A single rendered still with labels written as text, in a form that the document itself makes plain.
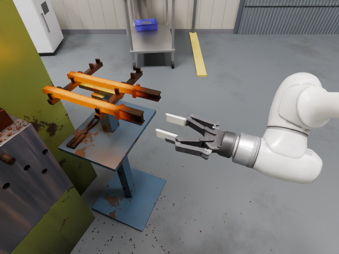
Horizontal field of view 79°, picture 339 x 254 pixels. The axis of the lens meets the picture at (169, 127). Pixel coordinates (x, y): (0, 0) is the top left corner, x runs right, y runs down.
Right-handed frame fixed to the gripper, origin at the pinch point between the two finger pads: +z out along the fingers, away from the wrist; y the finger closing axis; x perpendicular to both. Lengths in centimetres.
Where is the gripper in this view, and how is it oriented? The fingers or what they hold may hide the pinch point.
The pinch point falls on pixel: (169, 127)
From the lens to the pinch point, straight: 64.4
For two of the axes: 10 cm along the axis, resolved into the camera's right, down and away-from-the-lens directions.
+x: 0.0, -7.0, -7.2
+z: -9.2, -2.8, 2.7
